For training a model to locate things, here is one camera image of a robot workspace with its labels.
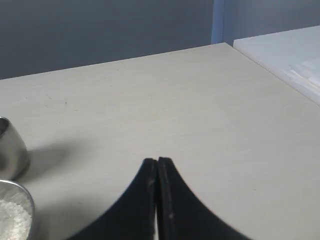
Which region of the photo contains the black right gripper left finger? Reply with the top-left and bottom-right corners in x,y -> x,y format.
70,158 -> 158,240

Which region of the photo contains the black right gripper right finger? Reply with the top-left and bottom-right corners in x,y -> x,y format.
157,157 -> 248,240

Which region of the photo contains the steel bowl of rice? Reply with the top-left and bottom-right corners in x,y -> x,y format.
0,180 -> 35,240

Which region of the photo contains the small steel cup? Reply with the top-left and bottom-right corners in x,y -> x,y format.
0,116 -> 30,180

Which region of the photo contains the white side table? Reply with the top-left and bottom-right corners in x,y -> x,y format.
233,26 -> 320,104

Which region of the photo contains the blue partition panel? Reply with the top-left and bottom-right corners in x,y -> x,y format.
211,0 -> 320,45

